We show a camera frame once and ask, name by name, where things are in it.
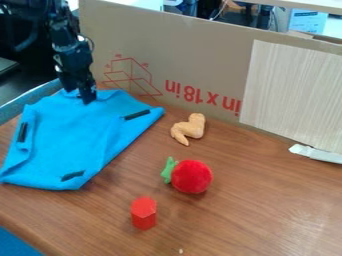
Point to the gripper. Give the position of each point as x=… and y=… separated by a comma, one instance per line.
x=73, y=58

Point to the blue cloth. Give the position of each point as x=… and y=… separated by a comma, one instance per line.
x=71, y=136

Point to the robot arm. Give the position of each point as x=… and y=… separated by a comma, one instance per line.
x=58, y=16

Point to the cardboard box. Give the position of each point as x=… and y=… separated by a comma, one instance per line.
x=187, y=60

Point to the orange toy chicken wing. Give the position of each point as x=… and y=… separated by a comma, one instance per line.
x=190, y=129

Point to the red hexagonal block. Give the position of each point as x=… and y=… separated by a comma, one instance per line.
x=143, y=213

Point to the red plush tomato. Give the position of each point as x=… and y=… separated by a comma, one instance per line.
x=190, y=176

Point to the light wooden board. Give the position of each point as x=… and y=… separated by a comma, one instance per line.
x=291, y=93

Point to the white box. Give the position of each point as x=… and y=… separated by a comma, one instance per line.
x=308, y=20

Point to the white plastic piece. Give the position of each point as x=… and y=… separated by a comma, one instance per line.
x=314, y=153

